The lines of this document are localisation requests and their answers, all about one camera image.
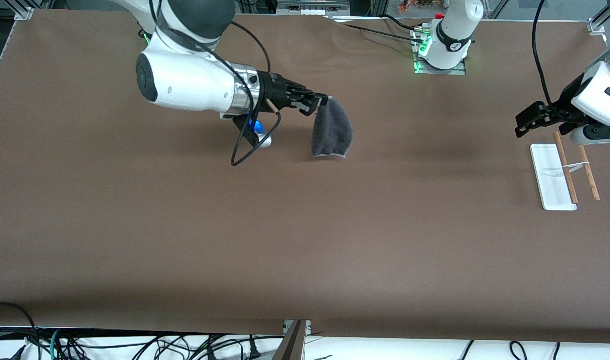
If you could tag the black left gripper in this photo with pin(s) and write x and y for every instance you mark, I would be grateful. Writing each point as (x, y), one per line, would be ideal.
(560, 108)

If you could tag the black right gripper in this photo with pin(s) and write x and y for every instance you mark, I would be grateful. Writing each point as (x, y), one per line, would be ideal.
(273, 89)

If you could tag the grey towel with pink side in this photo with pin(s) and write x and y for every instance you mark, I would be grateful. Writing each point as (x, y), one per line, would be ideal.
(332, 130)

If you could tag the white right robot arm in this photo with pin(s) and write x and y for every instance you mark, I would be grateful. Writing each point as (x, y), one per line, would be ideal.
(185, 90)

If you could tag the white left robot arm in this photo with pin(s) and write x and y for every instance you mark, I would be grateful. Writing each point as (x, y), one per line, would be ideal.
(452, 45)

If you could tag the white towel rack wooden rods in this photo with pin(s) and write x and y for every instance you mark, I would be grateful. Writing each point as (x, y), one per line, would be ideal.
(552, 180)

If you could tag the white power strip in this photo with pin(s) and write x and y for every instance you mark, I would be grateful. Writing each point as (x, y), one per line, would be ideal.
(312, 12)

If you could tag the brown table cover sheet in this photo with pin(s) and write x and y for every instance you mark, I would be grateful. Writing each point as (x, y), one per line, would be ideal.
(334, 225)

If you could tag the orange clutter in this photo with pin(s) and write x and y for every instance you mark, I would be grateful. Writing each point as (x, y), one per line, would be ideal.
(419, 5)

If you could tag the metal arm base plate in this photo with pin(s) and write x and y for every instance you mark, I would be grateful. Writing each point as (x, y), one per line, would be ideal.
(454, 72)

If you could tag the aluminium frame rail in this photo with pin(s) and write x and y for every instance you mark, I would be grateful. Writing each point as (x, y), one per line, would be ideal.
(312, 4)

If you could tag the metal corner bracket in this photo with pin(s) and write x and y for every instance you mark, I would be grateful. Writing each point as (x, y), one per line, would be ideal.
(595, 25)
(25, 13)

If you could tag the aluminium profile bracket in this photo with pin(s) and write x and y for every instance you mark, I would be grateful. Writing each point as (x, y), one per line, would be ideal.
(292, 345)

